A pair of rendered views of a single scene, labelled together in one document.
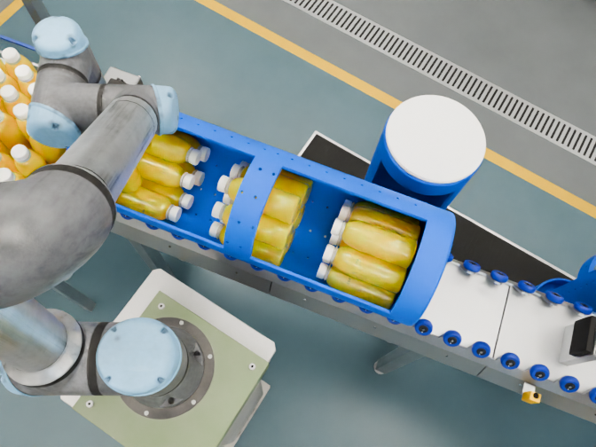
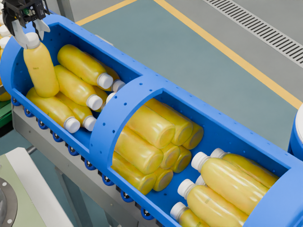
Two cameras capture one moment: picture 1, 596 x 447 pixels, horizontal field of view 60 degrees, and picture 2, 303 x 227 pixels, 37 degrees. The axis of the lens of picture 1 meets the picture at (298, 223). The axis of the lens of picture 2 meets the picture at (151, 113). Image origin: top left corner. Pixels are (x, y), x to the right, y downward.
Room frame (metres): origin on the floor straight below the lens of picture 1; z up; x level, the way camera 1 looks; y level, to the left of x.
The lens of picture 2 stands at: (-0.08, -0.37, 1.94)
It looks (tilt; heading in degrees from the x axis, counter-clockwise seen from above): 47 degrees down; 37
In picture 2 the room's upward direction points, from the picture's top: 7 degrees counter-clockwise
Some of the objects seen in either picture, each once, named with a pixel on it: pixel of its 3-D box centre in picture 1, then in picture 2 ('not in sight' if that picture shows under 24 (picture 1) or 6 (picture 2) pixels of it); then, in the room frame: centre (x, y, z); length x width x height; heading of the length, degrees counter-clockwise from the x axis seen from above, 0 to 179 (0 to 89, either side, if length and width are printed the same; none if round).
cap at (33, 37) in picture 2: not in sight; (30, 39); (0.51, 0.43, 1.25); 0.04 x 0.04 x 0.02
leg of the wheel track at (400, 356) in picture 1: (397, 358); not in sight; (0.29, -0.43, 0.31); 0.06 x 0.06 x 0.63; 76
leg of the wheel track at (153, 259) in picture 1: (155, 262); (80, 211); (0.53, 0.52, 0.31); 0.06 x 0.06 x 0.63; 76
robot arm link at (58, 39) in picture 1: (66, 56); not in sight; (0.51, 0.41, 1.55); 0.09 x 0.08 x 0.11; 7
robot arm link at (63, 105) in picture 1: (68, 108); not in sight; (0.41, 0.38, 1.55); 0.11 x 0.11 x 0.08; 7
